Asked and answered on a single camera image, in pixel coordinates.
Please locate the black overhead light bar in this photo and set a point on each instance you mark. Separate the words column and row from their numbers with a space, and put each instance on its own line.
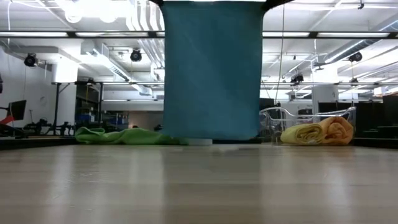
column 312, row 34

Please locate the black background cabinets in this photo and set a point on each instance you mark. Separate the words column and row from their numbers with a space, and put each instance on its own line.
column 373, row 115

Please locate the yellow microfiber towel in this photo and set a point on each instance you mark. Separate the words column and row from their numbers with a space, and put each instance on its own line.
column 301, row 133

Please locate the clear plastic basket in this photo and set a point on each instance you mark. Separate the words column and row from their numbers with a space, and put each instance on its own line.
column 280, row 113

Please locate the red flat object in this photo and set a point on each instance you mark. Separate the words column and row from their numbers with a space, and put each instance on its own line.
column 7, row 119

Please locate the potted plant in white pot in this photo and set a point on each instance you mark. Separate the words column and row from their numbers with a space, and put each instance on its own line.
column 200, row 142

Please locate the wide black monitor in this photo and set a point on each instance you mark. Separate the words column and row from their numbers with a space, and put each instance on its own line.
column 266, row 104

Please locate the black ceiling spotlight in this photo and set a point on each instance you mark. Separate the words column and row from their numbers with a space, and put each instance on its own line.
column 136, row 55
column 30, row 59
column 297, row 78
column 355, row 57

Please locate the small black tilted monitor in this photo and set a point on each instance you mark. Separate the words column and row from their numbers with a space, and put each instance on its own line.
column 17, row 109

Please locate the green microfiber towel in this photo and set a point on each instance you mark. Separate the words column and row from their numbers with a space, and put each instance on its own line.
column 130, row 137

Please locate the orange microfiber towel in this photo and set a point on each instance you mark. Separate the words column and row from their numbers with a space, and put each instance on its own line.
column 339, row 130

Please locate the black background equipment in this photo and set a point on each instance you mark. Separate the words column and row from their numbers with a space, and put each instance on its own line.
column 37, row 126

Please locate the black background robot arm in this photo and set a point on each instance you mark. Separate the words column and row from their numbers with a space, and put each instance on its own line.
column 158, row 127

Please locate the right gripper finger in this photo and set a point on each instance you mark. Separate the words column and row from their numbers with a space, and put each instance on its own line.
column 273, row 3

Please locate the blue microfiber towel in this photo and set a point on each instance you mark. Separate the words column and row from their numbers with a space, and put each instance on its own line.
column 214, row 71

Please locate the black shelving unit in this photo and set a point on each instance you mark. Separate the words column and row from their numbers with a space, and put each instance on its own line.
column 88, row 102

